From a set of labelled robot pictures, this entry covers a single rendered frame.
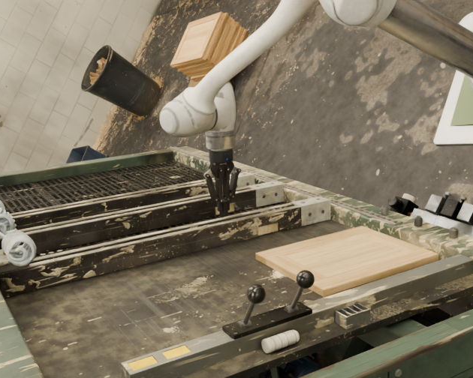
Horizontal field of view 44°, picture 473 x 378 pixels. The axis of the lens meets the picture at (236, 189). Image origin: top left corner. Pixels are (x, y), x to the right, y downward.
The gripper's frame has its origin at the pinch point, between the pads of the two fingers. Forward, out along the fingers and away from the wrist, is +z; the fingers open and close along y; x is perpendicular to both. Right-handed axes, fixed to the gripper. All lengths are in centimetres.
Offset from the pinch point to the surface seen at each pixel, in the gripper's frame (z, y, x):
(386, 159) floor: 15, -141, -70
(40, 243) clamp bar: 5, 54, -21
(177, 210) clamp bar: 3.5, 6.8, -20.7
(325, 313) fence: 5, 12, 66
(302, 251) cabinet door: 6.9, -9.4, 29.4
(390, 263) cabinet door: 6, -22, 51
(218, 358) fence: 7, 39, 65
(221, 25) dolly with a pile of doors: -61, -149, -261
